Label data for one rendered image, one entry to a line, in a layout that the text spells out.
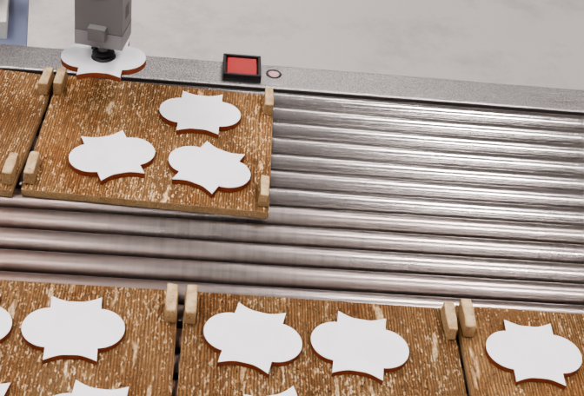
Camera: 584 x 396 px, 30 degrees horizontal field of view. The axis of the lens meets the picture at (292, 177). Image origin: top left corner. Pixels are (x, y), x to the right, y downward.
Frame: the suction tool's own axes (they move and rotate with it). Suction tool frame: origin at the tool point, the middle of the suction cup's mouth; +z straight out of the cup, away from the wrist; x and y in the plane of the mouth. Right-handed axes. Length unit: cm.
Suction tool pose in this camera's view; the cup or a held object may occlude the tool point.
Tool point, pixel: (102, 61)
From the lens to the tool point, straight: 197.7
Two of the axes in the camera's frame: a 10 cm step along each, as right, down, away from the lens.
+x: 1.4, -5.9, 7.9
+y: 9.8, 1.7, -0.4
